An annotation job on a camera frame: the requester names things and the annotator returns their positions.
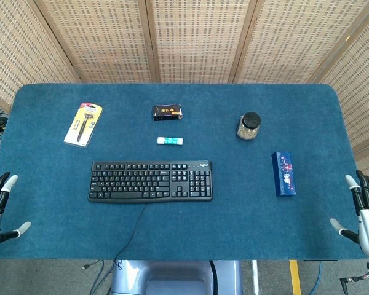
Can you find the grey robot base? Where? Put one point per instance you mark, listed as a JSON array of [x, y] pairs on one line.
[[175, 278]]

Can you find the black computer keyboard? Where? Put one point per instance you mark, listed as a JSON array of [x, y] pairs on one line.
[[150, 181]]

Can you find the yellow floor tape strip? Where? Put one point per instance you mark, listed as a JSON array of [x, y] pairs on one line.
[[295, 277]]

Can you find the long blue printed box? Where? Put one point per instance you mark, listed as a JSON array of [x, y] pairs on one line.
[[284, 173]]

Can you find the razor in yellow blister pack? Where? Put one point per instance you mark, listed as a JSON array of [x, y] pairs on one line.
[[83, 125]]

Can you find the glass jar with black lid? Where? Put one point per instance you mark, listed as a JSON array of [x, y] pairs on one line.
[[248, 126]]

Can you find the blue felt table mat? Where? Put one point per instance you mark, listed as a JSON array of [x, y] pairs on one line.
[[178, 227]]

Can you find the white green glue stick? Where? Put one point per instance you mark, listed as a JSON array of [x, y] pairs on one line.
[[170, 140]]

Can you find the small black printed box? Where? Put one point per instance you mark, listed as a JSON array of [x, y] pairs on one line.
[[167, 112]]

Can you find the bamboo folding screen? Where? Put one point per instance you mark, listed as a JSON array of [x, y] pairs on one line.
[[184, 40]]

